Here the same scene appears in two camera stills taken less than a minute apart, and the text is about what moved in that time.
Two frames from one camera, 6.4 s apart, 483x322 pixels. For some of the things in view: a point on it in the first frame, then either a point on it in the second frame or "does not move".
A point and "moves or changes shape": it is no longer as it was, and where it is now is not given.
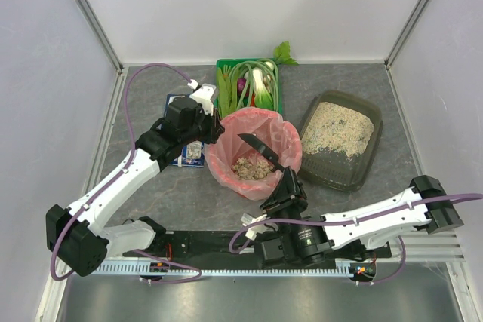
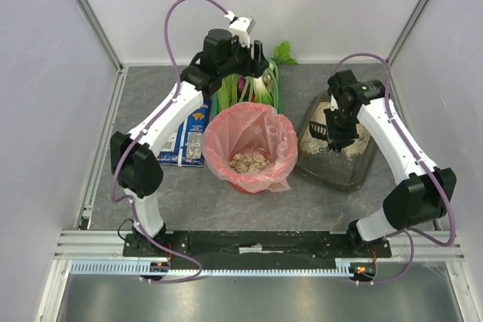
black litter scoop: [269, 155] -> [318, 130]
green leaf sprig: [281, 54] does not move
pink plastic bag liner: [236, 167] moves or changes shape
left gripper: [207, 126] -> [249, 62]
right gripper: [284, 201] -> [337, 137]
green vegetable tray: [248, 83] does not move
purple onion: [241, 84] does not move
